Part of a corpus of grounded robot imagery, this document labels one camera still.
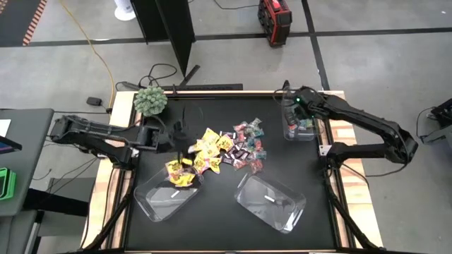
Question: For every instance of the Hershey's milk chocolate bar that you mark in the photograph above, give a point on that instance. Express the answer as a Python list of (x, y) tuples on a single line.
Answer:
[(237, 144)]

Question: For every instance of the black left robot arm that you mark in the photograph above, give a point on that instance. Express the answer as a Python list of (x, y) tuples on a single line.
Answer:
[(106, 135)]

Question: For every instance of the white round pedestal base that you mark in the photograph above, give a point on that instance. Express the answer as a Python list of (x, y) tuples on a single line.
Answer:
[(123, 12)]

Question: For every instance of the black floor base bar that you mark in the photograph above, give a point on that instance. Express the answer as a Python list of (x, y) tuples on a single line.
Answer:
[(212, 86)]

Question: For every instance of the black diagonal frame strut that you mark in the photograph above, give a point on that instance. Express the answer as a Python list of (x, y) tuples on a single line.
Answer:
[(113, 218), (349, 218)]

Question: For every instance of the silver mounting bracket plate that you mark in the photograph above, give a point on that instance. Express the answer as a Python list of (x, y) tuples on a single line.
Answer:
[(324, 151)]

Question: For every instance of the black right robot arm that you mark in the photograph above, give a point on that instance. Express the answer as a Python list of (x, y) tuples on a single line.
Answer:
[(370, 121)]

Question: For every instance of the red black tool case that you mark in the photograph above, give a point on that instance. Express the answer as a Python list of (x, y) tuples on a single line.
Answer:
[(273, 21)]

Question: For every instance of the green gummy candy packet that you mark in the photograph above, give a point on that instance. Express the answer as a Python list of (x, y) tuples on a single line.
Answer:
[(255, 123)]

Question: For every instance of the dark tablet device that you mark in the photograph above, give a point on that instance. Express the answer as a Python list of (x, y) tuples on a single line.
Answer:
[(8, 145)]

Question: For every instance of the orange gummy candy packet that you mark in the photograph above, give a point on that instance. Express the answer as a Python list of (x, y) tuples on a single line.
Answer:
[(256, 167)]

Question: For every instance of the white paper sheet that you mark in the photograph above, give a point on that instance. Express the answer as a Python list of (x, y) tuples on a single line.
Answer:
[(4, 127)]

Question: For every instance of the black partition panel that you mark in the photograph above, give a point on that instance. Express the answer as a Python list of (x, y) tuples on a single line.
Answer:
[(173, 28)]

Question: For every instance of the green artificial succulent plant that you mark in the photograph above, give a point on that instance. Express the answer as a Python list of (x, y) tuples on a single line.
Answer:
[(150, 100)]

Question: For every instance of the black power adapter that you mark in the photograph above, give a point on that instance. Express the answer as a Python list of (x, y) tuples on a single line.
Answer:
[(94, 101)]

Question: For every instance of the green plastic tray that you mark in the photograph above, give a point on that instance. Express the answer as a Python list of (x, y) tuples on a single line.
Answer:
[(7, 185)]

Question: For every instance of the grey side desk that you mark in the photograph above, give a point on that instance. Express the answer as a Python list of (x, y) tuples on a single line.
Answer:
[(24, 158)]

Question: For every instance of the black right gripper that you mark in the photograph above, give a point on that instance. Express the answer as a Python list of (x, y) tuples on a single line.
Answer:
[(305, 109)]

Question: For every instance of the black mat orange striped edge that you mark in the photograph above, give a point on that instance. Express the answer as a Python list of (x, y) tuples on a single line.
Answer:
[(17, 21)]

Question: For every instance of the yellow Sour Patch candy bag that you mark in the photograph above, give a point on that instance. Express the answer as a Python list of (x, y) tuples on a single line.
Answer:
[(173, 167), (200, 164), (211, 135), (197, 146), (188, 161), (225, 143), (211, 151), (214, 165), (182, 180)]

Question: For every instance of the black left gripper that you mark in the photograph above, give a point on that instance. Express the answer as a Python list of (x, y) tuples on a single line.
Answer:
[(174, 137)]

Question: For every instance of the clear plastic bin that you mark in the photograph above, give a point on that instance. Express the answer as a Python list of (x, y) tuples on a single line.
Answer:
[(303, 135), (282, 215), (166, 208)]

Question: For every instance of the grey metal table frame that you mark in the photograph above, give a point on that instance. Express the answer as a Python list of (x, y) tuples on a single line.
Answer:
[(441, 134)]

